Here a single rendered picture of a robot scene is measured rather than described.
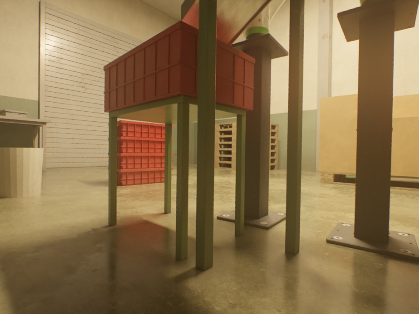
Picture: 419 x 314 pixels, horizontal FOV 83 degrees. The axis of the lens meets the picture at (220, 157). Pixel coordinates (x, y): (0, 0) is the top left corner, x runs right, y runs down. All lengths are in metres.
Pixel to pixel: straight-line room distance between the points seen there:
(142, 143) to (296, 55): 2.03
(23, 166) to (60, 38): 4.24
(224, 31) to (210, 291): 0.92
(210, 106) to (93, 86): 5.47
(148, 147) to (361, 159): 2.12
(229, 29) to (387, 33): 0.61
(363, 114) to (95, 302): 1.08
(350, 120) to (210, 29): 2.52
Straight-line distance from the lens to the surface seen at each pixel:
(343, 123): 3.14
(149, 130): 2.71
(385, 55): 1.18
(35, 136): 5.56
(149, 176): 2.73
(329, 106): 3.20
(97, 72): 6.24
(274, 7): 1.70
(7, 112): 5.06
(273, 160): 5.36
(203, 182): 0.71
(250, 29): 1.42
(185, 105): 0.80
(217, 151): 5.40
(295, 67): 0.93
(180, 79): 0.79
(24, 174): 2.28
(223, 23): 1.06
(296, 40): 0.96
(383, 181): 1.11
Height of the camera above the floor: 0.35
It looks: 1 degrees down
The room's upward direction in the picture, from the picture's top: 1 degrees clockwise
